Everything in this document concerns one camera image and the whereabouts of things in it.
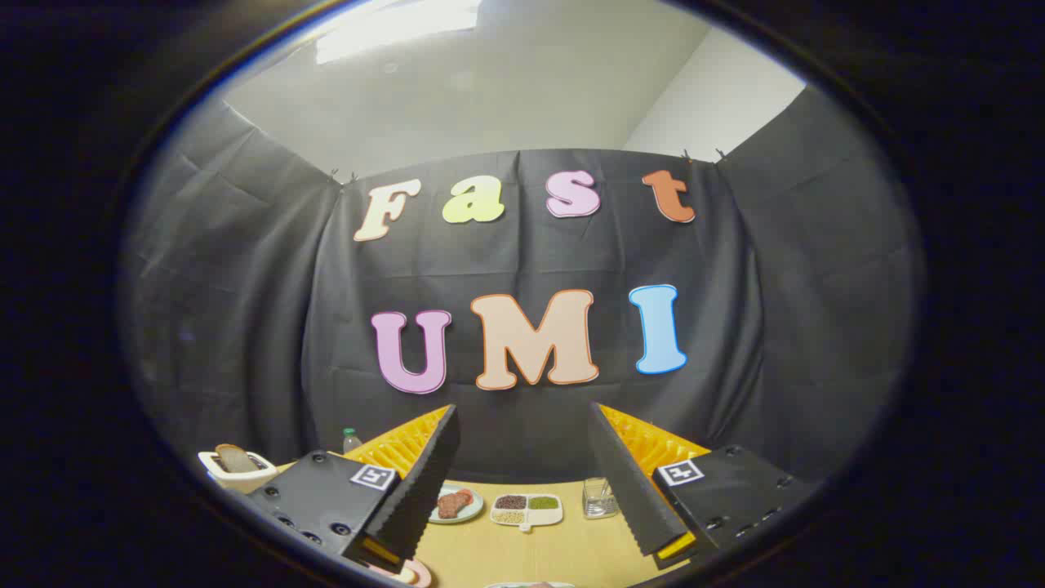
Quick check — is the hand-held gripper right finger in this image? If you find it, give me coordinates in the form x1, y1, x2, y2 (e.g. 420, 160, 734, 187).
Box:
588, 402, 819, 570

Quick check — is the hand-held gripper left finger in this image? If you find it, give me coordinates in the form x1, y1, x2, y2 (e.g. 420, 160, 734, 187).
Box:
231, 403, 460, 574

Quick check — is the clear glass cup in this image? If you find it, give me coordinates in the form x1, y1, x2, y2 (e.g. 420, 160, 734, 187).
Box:
582, 478, 621, 520

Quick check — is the pale green round plate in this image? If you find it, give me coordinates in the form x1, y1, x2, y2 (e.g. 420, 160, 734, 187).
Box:
428, 483, 484, 524

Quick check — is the pink round object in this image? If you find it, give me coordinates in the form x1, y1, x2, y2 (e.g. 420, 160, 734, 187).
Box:
371, 559, 432, 588

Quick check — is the white divided condiment dish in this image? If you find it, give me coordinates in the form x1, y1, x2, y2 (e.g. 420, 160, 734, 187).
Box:
490, 493, 564, 533

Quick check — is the white toaster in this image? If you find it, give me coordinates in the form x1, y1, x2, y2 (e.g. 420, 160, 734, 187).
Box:
198, 448, 278, 494

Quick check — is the toasted bread slice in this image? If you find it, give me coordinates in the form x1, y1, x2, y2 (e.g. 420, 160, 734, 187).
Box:
216, 443, 260, 474

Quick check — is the black backdrop cloth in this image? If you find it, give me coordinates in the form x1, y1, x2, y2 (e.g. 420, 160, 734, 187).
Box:
122, 86, 927, 501

